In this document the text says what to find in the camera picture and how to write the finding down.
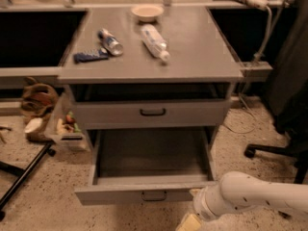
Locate grey drawer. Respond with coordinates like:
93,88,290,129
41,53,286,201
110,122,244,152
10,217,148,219
72,100,231,130
75,127,216,205

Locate black metal stand legs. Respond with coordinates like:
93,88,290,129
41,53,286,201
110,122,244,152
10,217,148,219
0,141,56,221

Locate white hanging cable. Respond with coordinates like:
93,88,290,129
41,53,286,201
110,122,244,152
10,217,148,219
222,6,273,135

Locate brown cloth bag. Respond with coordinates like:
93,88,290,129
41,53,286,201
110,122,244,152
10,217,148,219
20,77,59,141

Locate blue silver drink can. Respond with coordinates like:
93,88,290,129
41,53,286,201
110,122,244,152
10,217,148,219
97,28,123,56

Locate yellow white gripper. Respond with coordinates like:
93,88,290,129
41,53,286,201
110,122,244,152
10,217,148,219
175,213,201,231

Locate clear plastic bin with items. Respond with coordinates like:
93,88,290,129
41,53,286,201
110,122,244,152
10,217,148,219
44,92,88,151

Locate clear plastic water bottle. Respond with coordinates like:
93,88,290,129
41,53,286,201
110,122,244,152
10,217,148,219
141,24,170,63

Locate black office chair base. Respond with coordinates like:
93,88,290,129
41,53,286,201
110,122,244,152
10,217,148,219
244,125,308,219

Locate grey drawer cabinet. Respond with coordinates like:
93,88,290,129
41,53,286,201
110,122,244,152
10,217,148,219
58,5,244,152

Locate beige bowl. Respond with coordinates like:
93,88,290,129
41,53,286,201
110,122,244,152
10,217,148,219
131,5,164,23

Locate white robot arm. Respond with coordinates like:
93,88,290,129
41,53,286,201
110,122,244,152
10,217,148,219
175,171,308,231

